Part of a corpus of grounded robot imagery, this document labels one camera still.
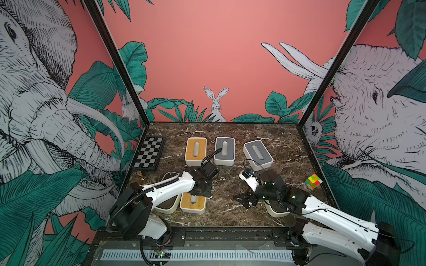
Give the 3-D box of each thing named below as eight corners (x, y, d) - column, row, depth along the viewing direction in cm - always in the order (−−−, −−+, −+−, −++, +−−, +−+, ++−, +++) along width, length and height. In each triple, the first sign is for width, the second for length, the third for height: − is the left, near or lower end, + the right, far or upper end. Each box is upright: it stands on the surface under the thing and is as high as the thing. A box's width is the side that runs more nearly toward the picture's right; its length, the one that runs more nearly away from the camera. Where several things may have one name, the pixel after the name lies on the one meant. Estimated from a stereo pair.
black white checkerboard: (134, 172, 97) (132, 169, 94) (146, 139, 113) (145, 135, 110) (157, 172, 97) (155, 169, 94) (165, 139, 113) (164, 135, 110)
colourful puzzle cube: (310, 190, 91) (315, 186, 87) (303, 182, 95) (307, 177, 90) (318, 186, 93) (323, 181, 89) (310, 177, 96) (314, 173, 92)
